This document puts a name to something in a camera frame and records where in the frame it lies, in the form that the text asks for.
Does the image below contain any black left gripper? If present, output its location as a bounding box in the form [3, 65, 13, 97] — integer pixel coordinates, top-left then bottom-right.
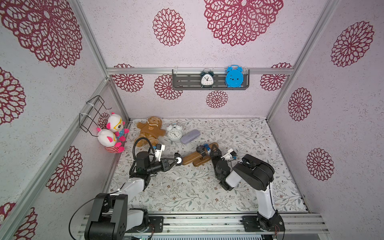
[146, 157, 178, 175]

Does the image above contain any black digital watch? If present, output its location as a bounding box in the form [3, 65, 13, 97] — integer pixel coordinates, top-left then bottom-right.
[196, 145, 206, 158]
[176, 157, 183, 166]

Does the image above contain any blue strap watch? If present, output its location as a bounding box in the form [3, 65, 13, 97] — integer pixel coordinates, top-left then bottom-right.
[204, 144, 211, 154]

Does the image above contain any wooden watch stand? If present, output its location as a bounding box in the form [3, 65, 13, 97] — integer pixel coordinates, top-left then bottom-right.
[182, 143, 219, 167]

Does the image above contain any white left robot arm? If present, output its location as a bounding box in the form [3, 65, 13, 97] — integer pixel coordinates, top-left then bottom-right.
[84, 152, 183, 240]

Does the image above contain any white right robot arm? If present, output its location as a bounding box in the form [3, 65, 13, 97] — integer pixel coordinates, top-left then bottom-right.
[210, 146, 286, 234]

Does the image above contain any grey fabric case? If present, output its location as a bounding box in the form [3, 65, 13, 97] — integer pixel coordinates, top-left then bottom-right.
[181, 130, 201, 145]

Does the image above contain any white twin-bell alarm clock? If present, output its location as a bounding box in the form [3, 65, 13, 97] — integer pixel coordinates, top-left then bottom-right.
[167, 124, 183, 142]

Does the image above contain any brown teddy bear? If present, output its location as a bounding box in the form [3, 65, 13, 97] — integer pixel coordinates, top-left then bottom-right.
[136, 117, 166, 146]

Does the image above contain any white pink plush upper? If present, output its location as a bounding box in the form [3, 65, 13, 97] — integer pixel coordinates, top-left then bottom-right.
[106, 113, 129, 142]

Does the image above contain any white pink plush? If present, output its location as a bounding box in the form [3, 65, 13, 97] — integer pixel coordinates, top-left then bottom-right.
[97, 128, 125, 154]
[106, 113, 129, 142]

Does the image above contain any white pink plush lower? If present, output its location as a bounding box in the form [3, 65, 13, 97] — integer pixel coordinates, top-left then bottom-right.
[97, 128, 125, 154]

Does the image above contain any dark green alarm clock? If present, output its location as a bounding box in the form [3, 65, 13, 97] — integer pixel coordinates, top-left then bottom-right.
[200, 72, 215, 88]

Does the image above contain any blue alarm clock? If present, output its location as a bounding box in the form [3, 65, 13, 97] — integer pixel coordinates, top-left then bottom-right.
[225, 65, 244, 88]

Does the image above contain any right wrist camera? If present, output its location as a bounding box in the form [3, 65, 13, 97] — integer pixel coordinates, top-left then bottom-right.
[222, 149, 237, 161]

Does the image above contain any grey wall shelf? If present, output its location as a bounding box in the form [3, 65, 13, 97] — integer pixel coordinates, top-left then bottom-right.
[172, 70, 250, 91]

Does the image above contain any black wire basket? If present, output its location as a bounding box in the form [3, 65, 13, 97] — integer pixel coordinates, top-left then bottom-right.
[78, 95, 111, 137]

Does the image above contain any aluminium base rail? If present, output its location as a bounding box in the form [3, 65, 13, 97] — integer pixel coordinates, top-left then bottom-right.
[77, 211, 329, 240]

